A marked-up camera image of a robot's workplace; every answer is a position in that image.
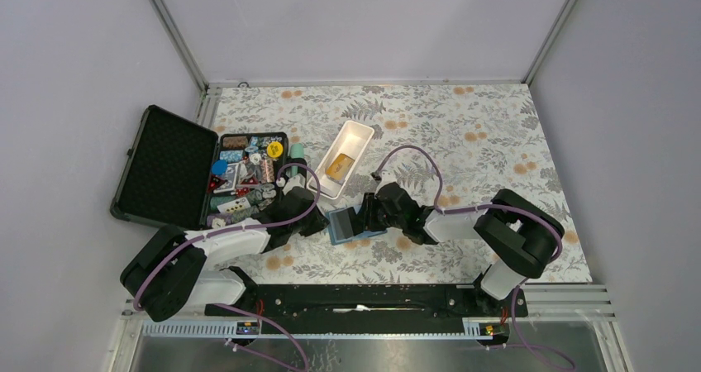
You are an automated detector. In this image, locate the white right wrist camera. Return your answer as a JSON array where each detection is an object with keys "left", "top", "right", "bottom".
[{"left": 370, "top": 170, "right": 397, "bottom": 193}]

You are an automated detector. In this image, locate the playing card deck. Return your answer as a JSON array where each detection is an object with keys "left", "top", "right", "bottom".
[{"left": 217, "top": 198, "right": 251, "bottom": 213}]

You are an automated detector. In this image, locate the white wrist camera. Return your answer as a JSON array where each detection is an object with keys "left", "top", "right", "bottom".
[
  {"left": 370, "top": 170, "right": 397, "bottom": 193},
  {"left": 276, "top": 174, "right": 307, "bottom": 194}
]

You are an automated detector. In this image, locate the yellow round poker chip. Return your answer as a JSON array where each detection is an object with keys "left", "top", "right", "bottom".
[{"left": 266, "top": 141, "right": 284, "bottom": 159}]

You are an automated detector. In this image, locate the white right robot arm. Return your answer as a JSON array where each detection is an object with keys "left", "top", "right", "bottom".
[{"left": 350, "top": 183, "right": 565, "bottom": 316}]

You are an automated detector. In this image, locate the blue leather card holder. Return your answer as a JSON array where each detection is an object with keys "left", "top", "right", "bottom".
[{"left": 326, "top": 205, "right": 387, "bottom": 246}]

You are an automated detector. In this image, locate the floral patterned table mat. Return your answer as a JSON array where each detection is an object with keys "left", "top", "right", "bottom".
[{"left": 212, "top": 84, "right": 592, "bottom": 284}]

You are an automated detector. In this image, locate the gold credit card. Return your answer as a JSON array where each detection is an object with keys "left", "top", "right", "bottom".
[{"left": 325, "top": 153, "right": 355, "bottom": 183}]

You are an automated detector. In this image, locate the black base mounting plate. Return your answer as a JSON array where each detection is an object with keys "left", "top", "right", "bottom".
[{"left": 234, "top": 284, "right": 528, "bottom": 336}]

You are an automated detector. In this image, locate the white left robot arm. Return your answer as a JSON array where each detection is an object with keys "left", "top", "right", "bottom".
[{"left": 120, "top": 187, "right": 329, "bottom": 322}]

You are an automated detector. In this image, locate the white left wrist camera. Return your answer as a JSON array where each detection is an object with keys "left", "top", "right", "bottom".
[{"left": 276, "top": 174, "right": 307, "bottom": 194}]

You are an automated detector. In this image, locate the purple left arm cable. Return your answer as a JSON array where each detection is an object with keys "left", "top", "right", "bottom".
[{"left": 132, "top": 162, "right": 323, "bottom": 370}]

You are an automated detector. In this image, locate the black open carrying case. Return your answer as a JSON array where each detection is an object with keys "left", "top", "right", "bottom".
[{"left": 109, "top": 104, "right": 291, "bottom": 240}]

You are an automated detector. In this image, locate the black credit card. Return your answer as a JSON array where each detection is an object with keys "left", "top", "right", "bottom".
[
  {"left": 347, "top": 207, "right": 365, "bottom": 236},
  {"left": 328, "top": 208, "right": 353, "bottom": 244}
]

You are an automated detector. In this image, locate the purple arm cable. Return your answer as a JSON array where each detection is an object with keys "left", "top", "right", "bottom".
[
  {"left": 370, "top": 145, "right": 576, "bottom": 370},
  {"left": 132, "top": 162, "right": 323, "bottom": 370}
]

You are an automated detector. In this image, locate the blue round poker chip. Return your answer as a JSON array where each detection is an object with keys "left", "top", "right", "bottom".
[{"left": 211, "top": 160, "right": 228, "bottom": 176}]

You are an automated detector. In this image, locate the mint green case handle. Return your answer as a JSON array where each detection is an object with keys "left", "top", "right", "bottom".
[{"left": 289, "top": 143, "right": 305, "bottom": 176}]

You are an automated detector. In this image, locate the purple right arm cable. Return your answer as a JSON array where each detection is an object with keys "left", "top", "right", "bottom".
[{"left": 370, "top": 145, "right": 576, "bottom": 370}]

